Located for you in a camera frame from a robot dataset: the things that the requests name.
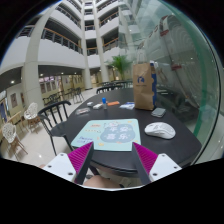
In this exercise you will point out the light green mouse pad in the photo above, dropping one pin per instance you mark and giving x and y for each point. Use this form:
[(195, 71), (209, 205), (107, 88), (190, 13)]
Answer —
[(109, 135)]

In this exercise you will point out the white lattice chair far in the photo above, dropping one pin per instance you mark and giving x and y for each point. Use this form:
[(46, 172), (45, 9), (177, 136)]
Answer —
[(31, 116)]

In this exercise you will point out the black wooden chair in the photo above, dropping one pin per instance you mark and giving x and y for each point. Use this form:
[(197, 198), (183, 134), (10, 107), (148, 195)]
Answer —
[(53, 118)]

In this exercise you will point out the blue white packet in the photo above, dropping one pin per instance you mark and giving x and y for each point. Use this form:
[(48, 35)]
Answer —
[(128, 105)]

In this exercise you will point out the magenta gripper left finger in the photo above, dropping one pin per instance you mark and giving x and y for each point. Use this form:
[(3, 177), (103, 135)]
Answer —
[(80, 159)]

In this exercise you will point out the small white box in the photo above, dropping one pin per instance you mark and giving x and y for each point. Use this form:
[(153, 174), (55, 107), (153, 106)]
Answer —
[(97, 106)]

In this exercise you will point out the white lattice chair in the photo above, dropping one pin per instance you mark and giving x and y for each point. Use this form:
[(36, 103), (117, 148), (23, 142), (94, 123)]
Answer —
[(10, 134), (31, 116)]

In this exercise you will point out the green palm plant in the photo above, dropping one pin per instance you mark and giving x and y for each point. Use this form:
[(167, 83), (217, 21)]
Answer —
[(121, 63)]

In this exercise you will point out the orange flat item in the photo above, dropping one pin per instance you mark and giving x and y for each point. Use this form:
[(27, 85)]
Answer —
[(113, 103)]

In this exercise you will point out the clear plastic packet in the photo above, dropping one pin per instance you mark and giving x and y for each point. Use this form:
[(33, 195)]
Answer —
[(82, 111)]

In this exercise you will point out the white lattice chair near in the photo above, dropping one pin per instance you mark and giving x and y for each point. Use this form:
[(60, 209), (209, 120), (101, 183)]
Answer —
[(10, 134)]

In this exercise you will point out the white computer mouse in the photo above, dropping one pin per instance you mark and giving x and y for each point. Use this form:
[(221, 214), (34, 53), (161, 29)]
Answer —
[(161, 130)]

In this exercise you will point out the small grey box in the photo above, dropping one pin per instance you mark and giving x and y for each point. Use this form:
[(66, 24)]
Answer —
[(90, 104)]

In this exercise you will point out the small blue-capped bottle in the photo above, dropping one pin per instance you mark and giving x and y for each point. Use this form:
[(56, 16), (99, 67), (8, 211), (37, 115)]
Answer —
[(104, 102)]

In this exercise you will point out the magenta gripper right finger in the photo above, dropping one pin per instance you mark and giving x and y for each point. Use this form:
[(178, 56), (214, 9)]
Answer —
[(144, 160)]

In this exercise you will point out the brown paper bag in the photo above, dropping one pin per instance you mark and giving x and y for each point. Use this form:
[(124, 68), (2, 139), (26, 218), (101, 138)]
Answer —
[(142, 86)]

